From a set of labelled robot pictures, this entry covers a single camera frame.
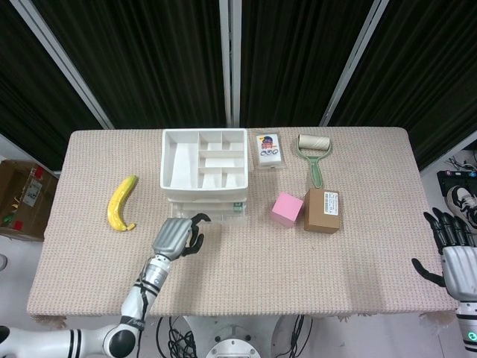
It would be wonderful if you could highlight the black device with coloured buttons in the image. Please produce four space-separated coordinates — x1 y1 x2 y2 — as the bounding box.
436 169 477 202

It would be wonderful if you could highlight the pink cube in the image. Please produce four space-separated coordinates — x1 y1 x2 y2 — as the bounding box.
271 192 305 227

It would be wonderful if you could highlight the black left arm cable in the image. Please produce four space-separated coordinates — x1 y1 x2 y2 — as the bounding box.
134 274 151 350

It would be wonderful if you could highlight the clear drawer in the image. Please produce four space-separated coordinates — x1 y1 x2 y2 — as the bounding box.
165 189 249 203
168 199 249 227

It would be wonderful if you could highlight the black curtain panel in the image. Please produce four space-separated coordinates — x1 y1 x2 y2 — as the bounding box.
31 0 229 130
0 0 102 173
238 0 374 128
327 0 477 172

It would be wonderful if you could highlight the black cable bundle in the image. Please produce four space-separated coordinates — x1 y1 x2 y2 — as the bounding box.
155 315 198 358
289 315 311 358

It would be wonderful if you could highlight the beige woven tablecloth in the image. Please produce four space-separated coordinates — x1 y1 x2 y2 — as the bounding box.
25 128 463 330

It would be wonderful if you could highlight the tangle of thin wires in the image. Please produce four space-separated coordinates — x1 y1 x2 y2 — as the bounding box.
448 155 477 173

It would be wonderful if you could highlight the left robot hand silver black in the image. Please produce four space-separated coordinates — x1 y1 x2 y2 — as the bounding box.
151 213 212 262

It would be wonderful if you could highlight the white frame post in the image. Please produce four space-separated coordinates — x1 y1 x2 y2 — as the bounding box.
319 0 391 128
7 0 115 130
218 0 243 128

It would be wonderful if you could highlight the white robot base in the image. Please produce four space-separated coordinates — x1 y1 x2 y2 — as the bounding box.
182 315 285 358

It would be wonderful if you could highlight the yellow banana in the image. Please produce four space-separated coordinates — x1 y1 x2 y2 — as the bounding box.
107 175 139 233

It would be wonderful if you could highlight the green lint roller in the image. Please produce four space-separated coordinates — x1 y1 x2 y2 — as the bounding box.
296 134 333 188

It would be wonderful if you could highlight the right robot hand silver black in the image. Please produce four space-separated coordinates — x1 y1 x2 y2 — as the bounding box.
411 208 477 301

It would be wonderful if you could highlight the white black sneaker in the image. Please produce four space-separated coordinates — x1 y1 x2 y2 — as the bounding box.
446 185 477 229

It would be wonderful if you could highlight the white drawer organizer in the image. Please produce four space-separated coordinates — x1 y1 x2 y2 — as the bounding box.
159 128 250 210

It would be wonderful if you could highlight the white packet with printed label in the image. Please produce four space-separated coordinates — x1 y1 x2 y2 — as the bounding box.
253 131 288 172

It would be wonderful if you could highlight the brown cardboard box with label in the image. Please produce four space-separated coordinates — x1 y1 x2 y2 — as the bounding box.
303 187 342 234

